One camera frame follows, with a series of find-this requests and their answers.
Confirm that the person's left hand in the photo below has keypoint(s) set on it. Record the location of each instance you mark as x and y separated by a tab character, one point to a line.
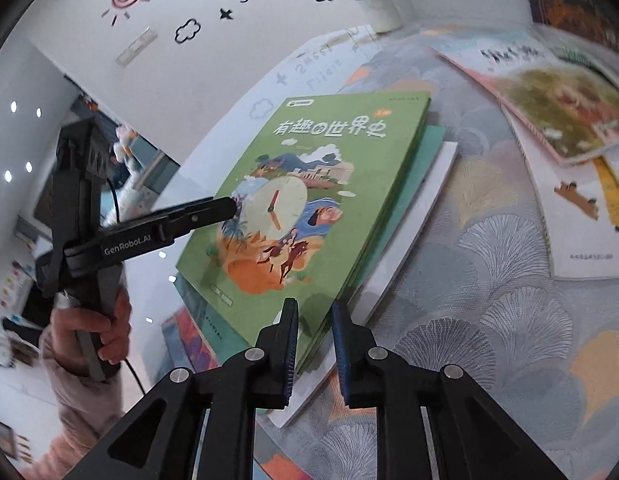
64	335

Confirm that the white book with brown animal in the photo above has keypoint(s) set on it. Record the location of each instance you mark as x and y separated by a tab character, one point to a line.
579	240

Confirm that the white wall switch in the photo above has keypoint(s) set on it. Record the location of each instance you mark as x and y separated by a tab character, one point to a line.
137	47

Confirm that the water bottle with blue lid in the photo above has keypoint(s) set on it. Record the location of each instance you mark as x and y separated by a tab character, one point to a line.
379	5

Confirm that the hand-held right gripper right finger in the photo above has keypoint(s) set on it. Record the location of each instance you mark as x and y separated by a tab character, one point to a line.
343	355

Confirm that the light green paperback book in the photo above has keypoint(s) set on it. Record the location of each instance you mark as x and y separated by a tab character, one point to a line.
339	125

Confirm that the orange blue patterned book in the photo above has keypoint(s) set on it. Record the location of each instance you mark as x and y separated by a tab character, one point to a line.
189	340

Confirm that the teal book with girl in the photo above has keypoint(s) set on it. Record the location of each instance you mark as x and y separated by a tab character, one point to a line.
414	170

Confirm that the black star wall sticker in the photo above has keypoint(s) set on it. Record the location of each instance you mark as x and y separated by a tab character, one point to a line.
227	14

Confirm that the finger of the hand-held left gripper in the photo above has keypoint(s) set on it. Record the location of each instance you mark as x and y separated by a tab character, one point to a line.
199	217

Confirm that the landscape picture cover book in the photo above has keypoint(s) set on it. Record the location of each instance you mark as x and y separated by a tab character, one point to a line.
539	90

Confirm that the black outline cloud sticker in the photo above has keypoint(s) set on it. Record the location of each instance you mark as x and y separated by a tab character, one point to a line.
187	31

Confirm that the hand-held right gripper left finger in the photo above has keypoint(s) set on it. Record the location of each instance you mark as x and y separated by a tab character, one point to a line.
289	360

